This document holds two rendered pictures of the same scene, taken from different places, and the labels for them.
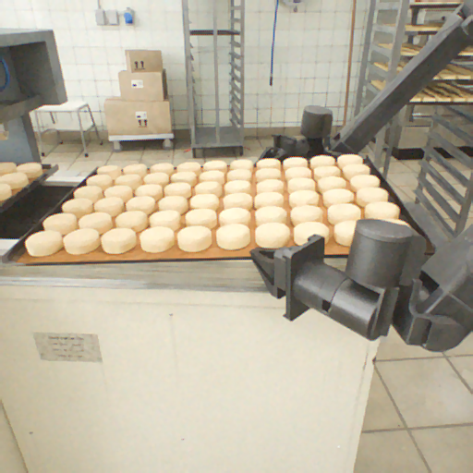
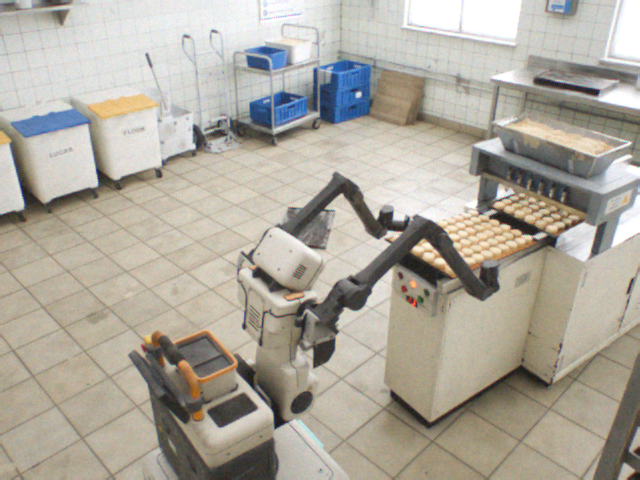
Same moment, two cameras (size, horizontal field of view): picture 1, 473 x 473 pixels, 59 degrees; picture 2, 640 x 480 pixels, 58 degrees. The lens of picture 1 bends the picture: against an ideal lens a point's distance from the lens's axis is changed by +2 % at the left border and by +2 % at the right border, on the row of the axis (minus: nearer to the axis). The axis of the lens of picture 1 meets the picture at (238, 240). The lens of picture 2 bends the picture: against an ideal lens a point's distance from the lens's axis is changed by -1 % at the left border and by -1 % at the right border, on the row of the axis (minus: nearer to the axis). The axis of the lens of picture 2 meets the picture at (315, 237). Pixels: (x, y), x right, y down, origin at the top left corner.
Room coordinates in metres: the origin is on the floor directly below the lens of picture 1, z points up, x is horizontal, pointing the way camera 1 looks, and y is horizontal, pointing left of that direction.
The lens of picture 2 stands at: (2.03, -1.91, 2.23)
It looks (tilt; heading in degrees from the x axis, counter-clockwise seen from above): 30 degrees down; 141
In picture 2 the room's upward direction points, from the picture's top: straight up
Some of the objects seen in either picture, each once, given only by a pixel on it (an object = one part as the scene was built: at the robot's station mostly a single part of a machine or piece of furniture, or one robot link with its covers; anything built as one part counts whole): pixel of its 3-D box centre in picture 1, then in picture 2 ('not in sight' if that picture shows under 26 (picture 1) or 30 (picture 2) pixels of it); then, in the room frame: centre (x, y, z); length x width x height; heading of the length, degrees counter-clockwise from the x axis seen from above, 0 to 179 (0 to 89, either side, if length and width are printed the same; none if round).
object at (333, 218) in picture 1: (344, 214); not in sight; (0.59, -0.16, 0.94); 0.05 x 0.05 x 0.02
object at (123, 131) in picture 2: not in sight; (121, 137); (-3.08, -0.10, 0.38); 0.64 x 0.54 x 0.77; 3
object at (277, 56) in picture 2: not in sight; (265, 58); (-3.09, 1.56, 0.88); 0.40 x 0.30 x 0.16; 9
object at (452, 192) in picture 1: (438, 178); not in sight; (2.14, -1.08, 0.42); 0.64 x 0.03 x 0.03; 176
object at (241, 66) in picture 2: not in sight; (278, 83); (-3.15, 1.76, 0.57); 0.85 x 0.58 x 1.13; 102
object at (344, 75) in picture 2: not in sight; (342, 74); (-3.17, 2.71, 0.50); 0.60 x 0.40 x 0.20; 98
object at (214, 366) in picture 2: not in sight; (204, 365); (0.63, -1.27, 0.87); 0.23 x 0.15 x 0.11; 177
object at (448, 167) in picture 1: (442, 162); not in sight; (2.14, -1.08, 0.51); 0.64 x 0.03 x 0.03; 176
